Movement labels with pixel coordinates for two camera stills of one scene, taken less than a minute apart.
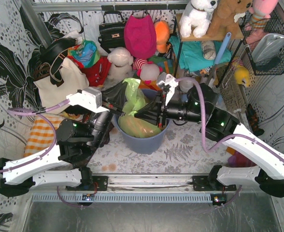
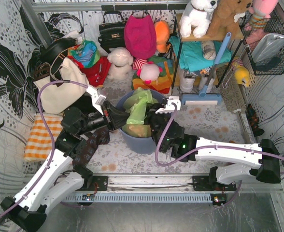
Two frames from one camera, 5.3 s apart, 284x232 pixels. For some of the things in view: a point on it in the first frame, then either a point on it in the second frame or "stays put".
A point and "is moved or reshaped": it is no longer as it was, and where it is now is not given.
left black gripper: [108, 108] to [107, 115]
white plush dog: [196, 14] stays put
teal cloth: [191, 53] stays put
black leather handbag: [112, 35] stays put
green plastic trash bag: [134, 101] is moved or reshaped
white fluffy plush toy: [120, 60] stays put
